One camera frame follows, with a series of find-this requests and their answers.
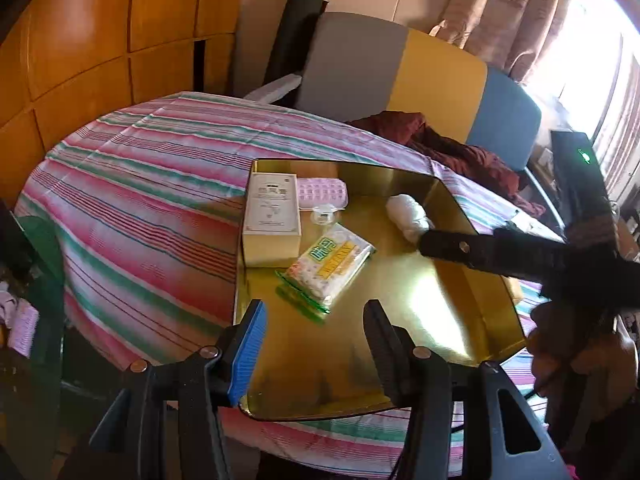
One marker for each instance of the dark red garment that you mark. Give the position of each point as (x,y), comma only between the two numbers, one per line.
(450,145)

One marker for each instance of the person's right hand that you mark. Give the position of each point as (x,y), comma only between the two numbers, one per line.
(590,360)

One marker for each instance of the grey yellow blue headboard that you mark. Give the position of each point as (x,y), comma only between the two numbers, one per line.
(400,70)

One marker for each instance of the black rolled mat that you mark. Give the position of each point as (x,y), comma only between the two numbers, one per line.
(296,30)

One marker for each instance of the striped bed sheet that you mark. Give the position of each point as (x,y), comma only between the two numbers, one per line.
(150,200)

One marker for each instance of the gold metal tray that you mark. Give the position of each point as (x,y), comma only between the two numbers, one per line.
(425,320)

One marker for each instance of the patterned tissue pack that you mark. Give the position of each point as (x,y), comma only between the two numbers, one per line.
(327,265)

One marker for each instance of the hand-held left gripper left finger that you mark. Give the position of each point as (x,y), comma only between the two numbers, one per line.
(247,352)

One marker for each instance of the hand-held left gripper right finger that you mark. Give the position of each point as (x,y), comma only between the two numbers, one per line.
(385,355)

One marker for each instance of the beige patterned curtain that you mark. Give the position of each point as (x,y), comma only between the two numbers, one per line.
(500,15)

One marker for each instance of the white foam piece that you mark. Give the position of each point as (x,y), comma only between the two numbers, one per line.
(272,89)

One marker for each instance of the small clear round container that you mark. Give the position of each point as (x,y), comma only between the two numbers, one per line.
(324,216)

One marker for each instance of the wooden wardrobe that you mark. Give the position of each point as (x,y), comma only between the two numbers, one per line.
(100,45)

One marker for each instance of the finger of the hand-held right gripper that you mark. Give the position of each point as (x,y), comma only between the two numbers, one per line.
(480,252)

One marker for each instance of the pink cloth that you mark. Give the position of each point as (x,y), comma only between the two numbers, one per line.
(25,330)

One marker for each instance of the white medicine box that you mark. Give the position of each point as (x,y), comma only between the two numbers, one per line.
(271,210)

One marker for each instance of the white plastic-wrapped bundle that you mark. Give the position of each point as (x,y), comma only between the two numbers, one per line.
(407,212)

